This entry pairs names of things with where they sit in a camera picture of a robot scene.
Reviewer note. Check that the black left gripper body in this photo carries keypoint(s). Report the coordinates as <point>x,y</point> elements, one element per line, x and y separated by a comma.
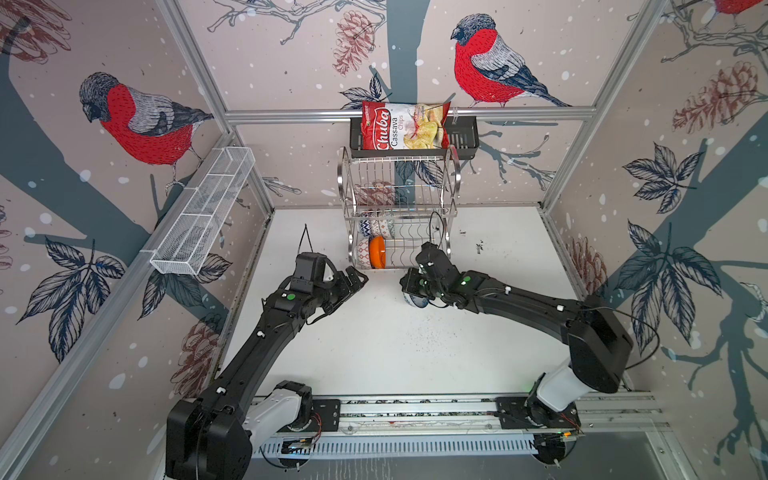
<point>335,289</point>

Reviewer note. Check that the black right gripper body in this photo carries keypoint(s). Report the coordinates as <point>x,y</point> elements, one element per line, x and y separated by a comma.
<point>437,289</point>

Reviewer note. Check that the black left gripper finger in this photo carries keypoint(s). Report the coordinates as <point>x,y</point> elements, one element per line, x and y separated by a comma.
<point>355,277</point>
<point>337,299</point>

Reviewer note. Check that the plain orange bowl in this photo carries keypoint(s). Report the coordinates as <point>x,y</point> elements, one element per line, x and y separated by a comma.
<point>377,252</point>

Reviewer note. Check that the dark red pattern bowl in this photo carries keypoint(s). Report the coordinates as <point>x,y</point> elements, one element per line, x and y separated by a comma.
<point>375,227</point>

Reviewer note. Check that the blue floral small bowl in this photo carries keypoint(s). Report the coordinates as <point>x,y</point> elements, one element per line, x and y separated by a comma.
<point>417,299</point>

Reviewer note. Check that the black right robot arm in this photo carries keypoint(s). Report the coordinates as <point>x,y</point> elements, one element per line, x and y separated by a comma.
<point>599,345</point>

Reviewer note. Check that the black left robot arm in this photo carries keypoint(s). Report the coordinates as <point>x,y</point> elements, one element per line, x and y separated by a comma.
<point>216,435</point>

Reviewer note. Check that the steel two-tier dish rack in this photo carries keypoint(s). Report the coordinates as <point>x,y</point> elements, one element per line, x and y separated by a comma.
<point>420,193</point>

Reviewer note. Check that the red cassava chips bag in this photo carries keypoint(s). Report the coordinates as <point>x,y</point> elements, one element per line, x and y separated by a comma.
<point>397,117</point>

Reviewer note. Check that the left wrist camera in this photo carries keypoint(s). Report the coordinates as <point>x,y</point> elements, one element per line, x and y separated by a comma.
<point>309,272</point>

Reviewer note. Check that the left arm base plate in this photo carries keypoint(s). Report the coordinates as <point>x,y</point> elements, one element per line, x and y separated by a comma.
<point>324,416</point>

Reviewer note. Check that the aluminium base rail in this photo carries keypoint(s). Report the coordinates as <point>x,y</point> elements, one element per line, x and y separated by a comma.
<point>444,425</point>

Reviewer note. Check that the white mesh wall shelf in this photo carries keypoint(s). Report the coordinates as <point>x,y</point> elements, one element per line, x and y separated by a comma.
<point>192,235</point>

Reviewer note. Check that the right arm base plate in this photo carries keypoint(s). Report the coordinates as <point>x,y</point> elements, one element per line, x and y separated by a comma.
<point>525,413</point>

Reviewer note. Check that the aluminium frame corner post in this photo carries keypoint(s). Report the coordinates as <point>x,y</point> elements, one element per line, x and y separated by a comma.
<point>183,36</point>

